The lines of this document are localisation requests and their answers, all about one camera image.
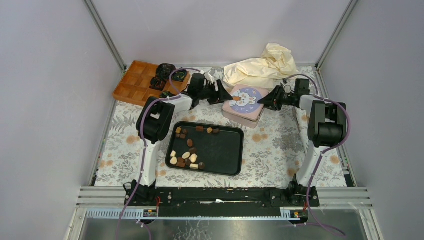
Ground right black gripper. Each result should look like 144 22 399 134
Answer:
257 85 295 112

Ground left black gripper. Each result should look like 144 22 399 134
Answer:
196 79 232 105

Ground pink grid box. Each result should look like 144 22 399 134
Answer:
222 105 264 129

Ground silver metal tray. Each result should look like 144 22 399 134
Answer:
222 84 269 113

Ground black plastic tray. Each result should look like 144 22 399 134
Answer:
165 121 244 177

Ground metal serving tongs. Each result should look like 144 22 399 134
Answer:
292 107 301 133

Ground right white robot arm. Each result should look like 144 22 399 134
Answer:
258 74 351 206

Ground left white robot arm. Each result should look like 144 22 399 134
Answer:
130 74 231 206

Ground white oval chocolate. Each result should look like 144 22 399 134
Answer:
181 152 191 160

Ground cream cloth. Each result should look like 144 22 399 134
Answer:
223 43 298 90

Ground dark paper cup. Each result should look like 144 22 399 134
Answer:
156 63 176 80
149 77 167 91
160 91 175 99
171 69 188 82

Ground orange compartment box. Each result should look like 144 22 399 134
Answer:
112 61 191 106

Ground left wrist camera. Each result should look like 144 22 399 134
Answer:
203 72 216 86

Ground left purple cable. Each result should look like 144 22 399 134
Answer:
114 67 203 240

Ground purple cable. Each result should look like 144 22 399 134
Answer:
114 67 203 240
284 73 351 239

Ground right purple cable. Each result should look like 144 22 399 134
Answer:
284 73 351 239

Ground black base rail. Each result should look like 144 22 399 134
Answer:
124 186 320 218

